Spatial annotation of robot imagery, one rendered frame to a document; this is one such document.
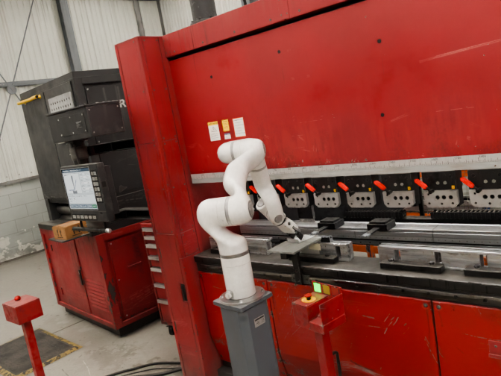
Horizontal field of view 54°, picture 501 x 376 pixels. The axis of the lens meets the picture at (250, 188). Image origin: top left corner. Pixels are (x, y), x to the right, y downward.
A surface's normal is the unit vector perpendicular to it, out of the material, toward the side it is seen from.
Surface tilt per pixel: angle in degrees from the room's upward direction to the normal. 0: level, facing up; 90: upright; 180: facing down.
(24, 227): 90
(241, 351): 90
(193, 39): 90
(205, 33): 90
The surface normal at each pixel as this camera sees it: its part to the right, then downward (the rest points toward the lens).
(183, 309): -0.64, 0.22
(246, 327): -0.03, 0.16
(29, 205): 0.68, 0.00
